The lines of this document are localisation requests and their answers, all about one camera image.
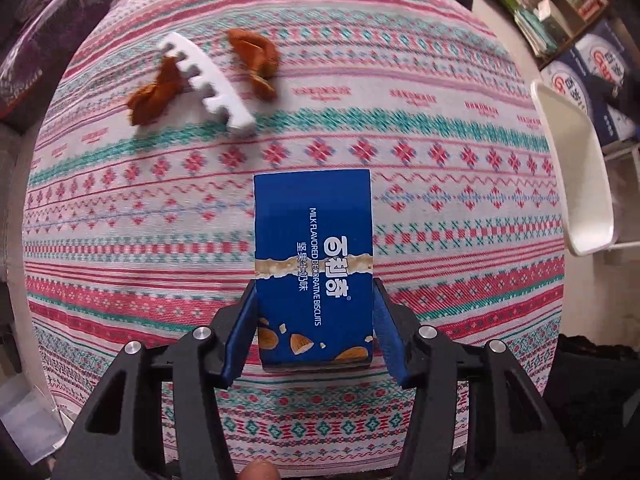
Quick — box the lower blue Ganten box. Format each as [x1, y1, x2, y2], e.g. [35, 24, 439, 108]
[541, 52, 639, 148]

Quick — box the blue biscuit box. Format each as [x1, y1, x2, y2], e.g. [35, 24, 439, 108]
[254, 169, 374, 370]

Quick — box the purple patterned bed quilt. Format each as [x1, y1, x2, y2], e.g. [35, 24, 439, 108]
[1, 0, 498, 144]

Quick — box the operator fingertip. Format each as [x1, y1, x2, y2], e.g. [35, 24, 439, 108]
[238, 460, 281, 480]

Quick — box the blue ganten box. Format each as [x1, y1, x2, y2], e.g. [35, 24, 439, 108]
[541, 52, 639, 148]
[572, 16, 640, 126]

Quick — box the white foam comb strip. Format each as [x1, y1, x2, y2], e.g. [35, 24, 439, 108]
[157, 32, 256, 136]

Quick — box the upper blue Ganten box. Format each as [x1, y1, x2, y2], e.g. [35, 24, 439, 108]
[572, 16, 640, 126]

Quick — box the wooden bookshelf with books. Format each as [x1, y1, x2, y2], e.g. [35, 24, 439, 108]
[496, 0, 615, 68]

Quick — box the orange peel piece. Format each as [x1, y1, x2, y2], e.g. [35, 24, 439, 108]
[227, 28, 280, 101]
[127, 56, 184, 126]

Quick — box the patterned pink tablecloth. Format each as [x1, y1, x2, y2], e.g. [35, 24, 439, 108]
[23, 0, 564, 477]

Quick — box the cream plastic trash bin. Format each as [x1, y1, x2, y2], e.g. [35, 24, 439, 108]
[530, 79, 639, 257]

